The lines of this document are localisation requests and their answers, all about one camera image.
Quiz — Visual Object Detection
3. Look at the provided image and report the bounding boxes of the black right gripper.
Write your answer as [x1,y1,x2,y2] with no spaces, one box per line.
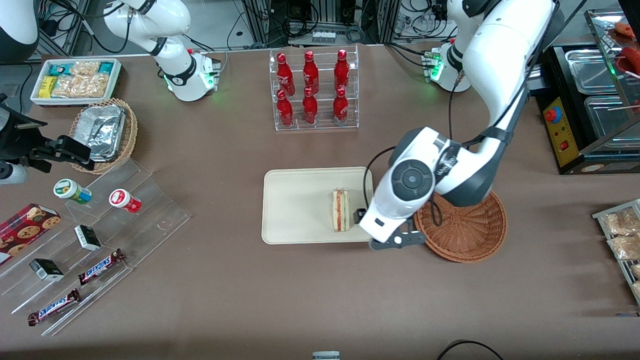
[0,95,96,174]

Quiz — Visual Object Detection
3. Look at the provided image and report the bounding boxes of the triangular sandwich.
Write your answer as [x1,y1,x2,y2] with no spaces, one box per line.
[332,187,352,233]

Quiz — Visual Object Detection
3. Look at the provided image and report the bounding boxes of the light wicker basket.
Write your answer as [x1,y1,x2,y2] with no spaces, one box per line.
[69,97,139,175]

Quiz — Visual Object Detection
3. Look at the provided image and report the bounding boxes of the cream plastic tray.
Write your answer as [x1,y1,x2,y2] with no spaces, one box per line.
[261,166,377,246]

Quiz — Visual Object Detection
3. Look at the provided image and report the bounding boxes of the brown wicker basket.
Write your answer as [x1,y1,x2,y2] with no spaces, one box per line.
[414,189,508,264]

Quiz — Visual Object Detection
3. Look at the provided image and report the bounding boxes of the green lid cup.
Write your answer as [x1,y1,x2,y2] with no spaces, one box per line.
[53,178,93,205]

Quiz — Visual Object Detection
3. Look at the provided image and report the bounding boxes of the aluminium foil containers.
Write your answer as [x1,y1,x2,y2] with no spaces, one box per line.
[79,104,127,162]

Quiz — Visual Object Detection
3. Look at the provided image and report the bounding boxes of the red lid cup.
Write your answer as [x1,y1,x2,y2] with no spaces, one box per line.
[108,188,142,214]

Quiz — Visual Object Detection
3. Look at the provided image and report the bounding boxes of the large rice cracker bag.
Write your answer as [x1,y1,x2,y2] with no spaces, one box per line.
[51,73,109,99]

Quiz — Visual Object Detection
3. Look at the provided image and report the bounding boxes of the white plastic snack bin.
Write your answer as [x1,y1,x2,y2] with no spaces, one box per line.
[30,57,123,107]

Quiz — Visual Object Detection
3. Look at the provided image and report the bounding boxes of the yellow snack packet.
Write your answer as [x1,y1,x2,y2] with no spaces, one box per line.
[38,75,59,99]

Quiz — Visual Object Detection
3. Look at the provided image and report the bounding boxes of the small black box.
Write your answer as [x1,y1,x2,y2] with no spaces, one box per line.
[73,224,102,252]
[28,258,65,282]

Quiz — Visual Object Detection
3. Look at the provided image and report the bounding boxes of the clear rice cracker bag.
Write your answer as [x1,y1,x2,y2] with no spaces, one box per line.
[69,60,101,77]

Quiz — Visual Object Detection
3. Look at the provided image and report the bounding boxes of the clear acrylic stepped display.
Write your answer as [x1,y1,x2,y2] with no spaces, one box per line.
[0,157,191,337]

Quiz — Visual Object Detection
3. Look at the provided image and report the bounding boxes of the red cookie box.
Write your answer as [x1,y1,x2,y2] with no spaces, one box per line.
[0,202,62,266]

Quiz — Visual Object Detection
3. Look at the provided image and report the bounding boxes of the clear acrylic bottle rack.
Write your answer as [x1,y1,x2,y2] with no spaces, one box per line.
[268,44,360,132]

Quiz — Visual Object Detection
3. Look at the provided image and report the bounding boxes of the red cola bottle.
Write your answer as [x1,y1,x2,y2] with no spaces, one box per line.
[302,87,319,125]
[276,89,294,128]
[334,48,350,95]
[333,86,349,125]
[276,52,296,97]
[302,50,320,96]

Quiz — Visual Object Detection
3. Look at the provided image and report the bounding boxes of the snickers bar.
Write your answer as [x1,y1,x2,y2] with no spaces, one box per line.
[77,248,126,286]
[27,288,81,327]

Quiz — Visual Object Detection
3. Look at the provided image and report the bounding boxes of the black yellow food warmer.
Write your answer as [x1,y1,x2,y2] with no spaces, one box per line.
[527,7,640,176]

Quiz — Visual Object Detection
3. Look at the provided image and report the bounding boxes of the clear snack bag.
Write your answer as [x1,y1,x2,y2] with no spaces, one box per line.
[607,235,640,261]
[601,207,640,236]

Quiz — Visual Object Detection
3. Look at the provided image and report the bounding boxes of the steel warmer pan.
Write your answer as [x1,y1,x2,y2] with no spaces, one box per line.
[583,94,640,139]
[564,47,622,96]

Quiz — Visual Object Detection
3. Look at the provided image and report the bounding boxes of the red sausage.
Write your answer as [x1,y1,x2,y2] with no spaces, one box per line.
[620,45,640,77]

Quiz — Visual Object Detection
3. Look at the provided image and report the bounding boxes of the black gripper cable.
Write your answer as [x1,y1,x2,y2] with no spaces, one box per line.
[363,146,399,212]

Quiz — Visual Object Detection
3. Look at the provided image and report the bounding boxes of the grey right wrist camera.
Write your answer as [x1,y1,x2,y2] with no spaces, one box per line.
[0,162,30,186]

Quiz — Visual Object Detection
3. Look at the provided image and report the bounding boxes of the black floor cable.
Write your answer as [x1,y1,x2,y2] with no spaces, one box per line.
[436,339,504,360]

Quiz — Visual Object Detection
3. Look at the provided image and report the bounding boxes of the metal wire rack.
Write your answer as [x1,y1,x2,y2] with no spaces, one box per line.
[592,198,640,306]

